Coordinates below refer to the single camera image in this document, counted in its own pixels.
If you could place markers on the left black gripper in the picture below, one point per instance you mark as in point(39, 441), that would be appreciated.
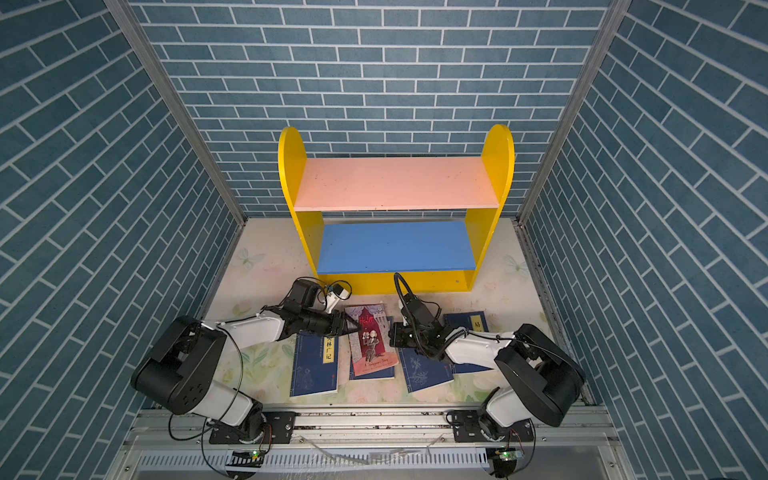
point(337, 322)

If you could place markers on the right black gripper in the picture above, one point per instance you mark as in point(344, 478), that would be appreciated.
point(395, 339)

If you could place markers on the Hamlet picture book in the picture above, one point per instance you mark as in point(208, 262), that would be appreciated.
point(372, 342)

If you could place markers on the navy book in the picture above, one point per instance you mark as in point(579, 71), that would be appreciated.
point(375, 375)
point(315, 366)
point(471, 324)
point(422, 373)

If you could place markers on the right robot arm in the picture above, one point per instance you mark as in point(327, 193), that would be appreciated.
point(540, 380)

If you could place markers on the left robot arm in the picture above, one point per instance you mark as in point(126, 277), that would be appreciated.
point(178, 372)

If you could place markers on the yellow pink blue bookshelf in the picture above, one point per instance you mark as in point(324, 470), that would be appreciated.
point(433, 256)

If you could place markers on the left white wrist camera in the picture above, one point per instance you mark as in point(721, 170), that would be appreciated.
point(308, 292)

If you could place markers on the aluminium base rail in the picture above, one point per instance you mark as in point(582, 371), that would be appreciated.
point(400, 442)

